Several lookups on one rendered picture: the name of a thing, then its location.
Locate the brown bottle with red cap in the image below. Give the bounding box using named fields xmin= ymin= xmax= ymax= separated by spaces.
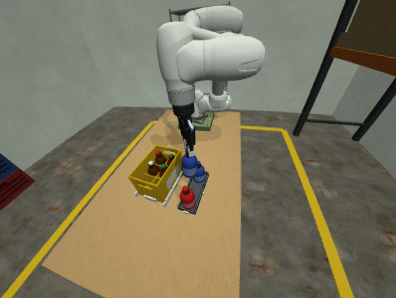
xmin=155 ymin=151 xmax=167 ymax=165

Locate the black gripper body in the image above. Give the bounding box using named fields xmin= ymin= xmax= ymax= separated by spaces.
xmin=172 ymin=102 xmax=195 ymax=128

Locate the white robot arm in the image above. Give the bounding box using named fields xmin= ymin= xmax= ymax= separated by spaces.
xmin=156 ymin=5 xmax=265 ymax=124

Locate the brown bottle with white cap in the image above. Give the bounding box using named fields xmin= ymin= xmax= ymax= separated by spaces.
xmin=148 ymin=161 xmax=160 ymax=177

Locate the brown bottle with green cap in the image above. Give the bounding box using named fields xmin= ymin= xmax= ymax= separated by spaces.
xmin=160 ymin=164 xmax=168 ymax=177
xmin=167 ymin=154 xmax=175 ymax=167

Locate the blue bottle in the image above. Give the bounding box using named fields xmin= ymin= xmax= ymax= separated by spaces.
xmin=182 ymin=148 xmax=197 ymax=178
xmin=193 ymin=160 xmax=205 ymax=183

